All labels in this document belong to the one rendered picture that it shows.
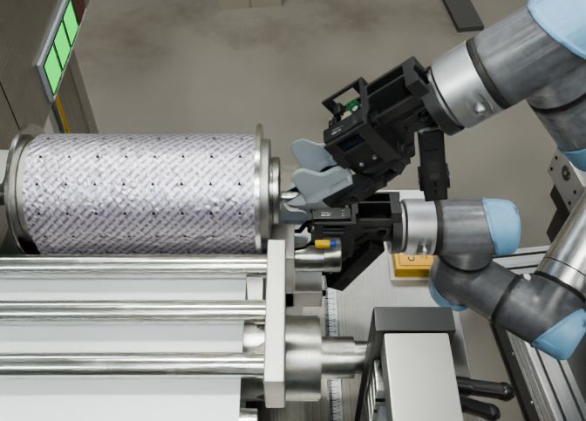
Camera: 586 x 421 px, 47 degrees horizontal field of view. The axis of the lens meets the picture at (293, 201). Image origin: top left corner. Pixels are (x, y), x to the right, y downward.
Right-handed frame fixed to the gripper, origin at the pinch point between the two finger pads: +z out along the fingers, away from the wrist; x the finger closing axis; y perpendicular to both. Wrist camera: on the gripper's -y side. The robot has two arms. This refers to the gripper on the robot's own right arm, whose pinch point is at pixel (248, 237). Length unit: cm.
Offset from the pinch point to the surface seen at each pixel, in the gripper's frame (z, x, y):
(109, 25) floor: 79, -210, -109
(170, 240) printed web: 7.0, 12.3, 15.2
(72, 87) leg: 47, -71, -32
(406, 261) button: -24.4, -8.0, -16.5
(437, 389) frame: -14, 39, 35
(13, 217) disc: 22.4, 12.2, 18.9
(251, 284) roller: -1.7, 17.5, 14.6
